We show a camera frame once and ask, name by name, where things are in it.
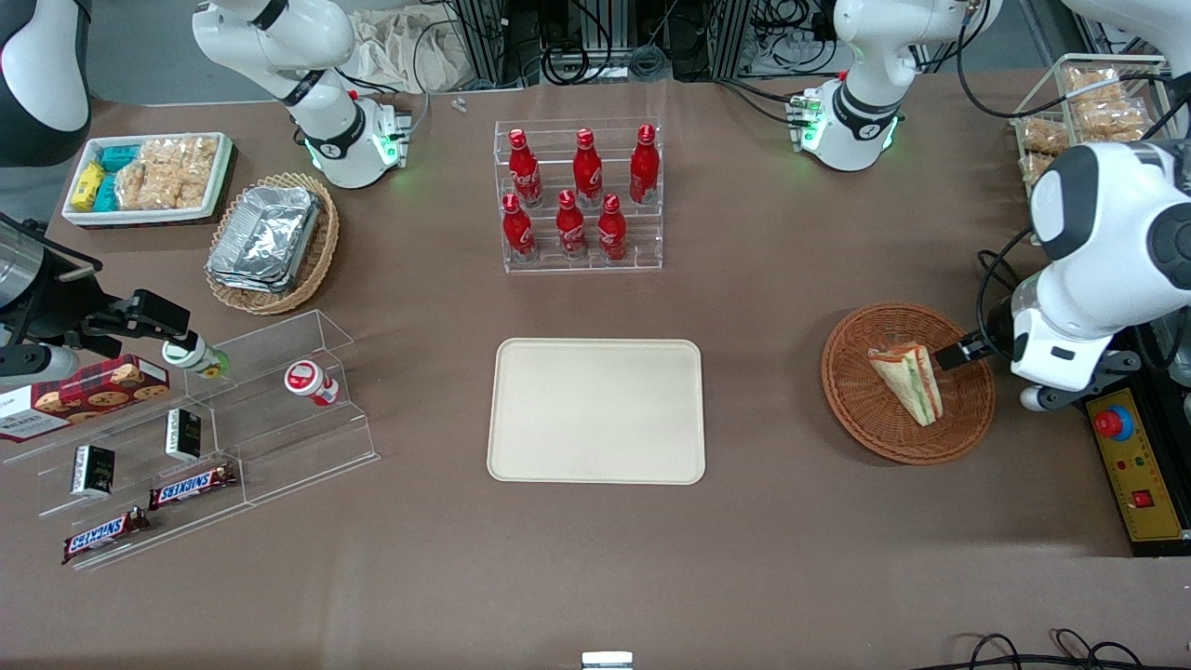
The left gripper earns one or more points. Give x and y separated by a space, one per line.
996 337

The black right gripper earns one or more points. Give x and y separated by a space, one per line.
58 303

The triangle sandwich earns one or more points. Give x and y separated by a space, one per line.
916 386

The white Franka right arm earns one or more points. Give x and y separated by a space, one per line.
312 46

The white Franka left arm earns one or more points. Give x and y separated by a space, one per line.
865 56

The white rectangular snack tray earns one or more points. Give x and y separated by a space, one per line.
140 218

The brown round wicker basket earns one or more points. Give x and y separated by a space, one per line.
875 428

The light oval wicker basket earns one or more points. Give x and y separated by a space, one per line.
316 251

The beige plastic tray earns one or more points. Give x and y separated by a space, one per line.
595 409

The green cap sunflower bottle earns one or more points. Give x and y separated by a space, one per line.
191 356

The red tartan cookie box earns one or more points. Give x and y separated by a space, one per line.
88 395

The aluminium foil container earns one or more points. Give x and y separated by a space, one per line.
270 228
247 284

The small black chocolate box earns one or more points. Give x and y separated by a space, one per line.
183 435
93 470

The teal snack packet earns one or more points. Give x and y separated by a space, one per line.
107 194
118 157

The clear bag of rice crackers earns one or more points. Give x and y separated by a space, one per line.
153 191
181 156

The yellow snack packet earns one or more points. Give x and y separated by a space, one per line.
87 186

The Snickers bar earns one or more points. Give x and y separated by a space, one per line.
102 537
191 486

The red cap small bottle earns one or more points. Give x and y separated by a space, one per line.
307 380

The clear acrylic stepped display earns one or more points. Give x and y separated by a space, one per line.
279 437

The yellow emergency stop box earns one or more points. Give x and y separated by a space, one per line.
1140 475

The clear bag of fried snacks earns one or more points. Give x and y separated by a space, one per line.
1107 102
1042 135

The red cola bottle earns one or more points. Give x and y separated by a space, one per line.
644 167
524 172
586 172
611 231
570 228
517 231

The beige cloth bag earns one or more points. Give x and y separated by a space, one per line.
400 51

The clear acrylic bottle rack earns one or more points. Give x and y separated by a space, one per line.
577 265

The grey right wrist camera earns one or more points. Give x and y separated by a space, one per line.
37 365

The aluminium frame post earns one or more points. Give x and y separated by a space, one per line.
484 37

